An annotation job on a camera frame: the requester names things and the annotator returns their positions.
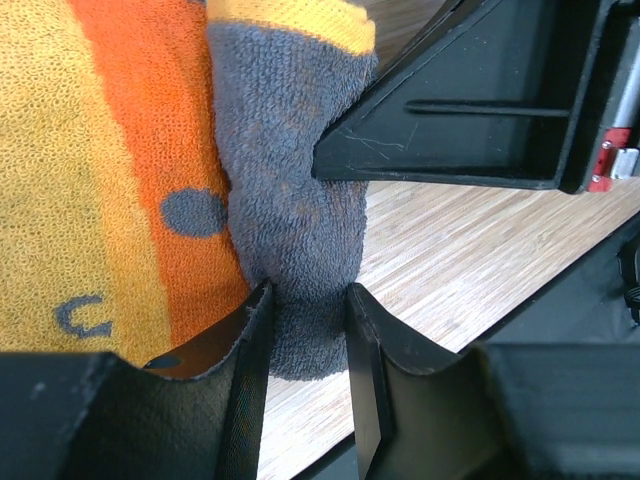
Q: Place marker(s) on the grey orange towel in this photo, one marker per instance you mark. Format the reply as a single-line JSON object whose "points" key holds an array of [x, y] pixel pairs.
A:
{"points": [[156, 165]]}

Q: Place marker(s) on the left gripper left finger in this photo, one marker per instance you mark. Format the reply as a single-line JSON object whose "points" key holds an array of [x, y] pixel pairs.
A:
{"points": [[195, 412]]}

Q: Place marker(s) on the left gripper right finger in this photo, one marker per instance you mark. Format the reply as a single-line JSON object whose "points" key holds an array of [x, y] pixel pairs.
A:
{"points": [[498, 411]]}

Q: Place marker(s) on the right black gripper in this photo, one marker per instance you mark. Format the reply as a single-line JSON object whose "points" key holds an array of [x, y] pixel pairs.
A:
{"points": [[494, 93]]}

